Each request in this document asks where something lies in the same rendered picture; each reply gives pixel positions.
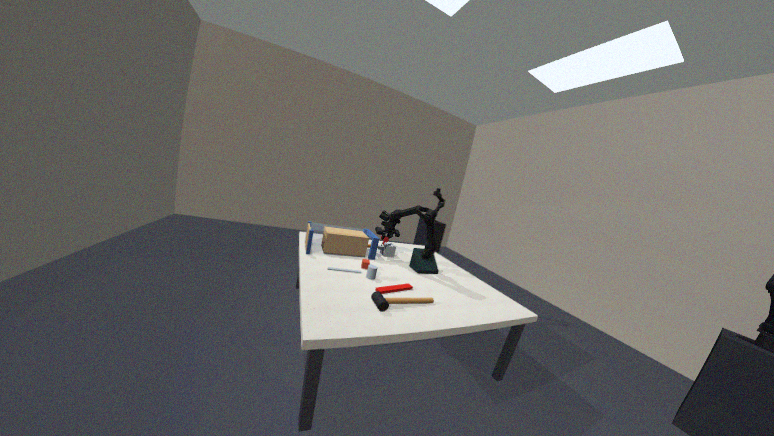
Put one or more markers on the hammer with wooden handle and black head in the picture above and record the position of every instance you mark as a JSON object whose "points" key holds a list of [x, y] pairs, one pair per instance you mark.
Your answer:
{"points": [[383, 303]]}

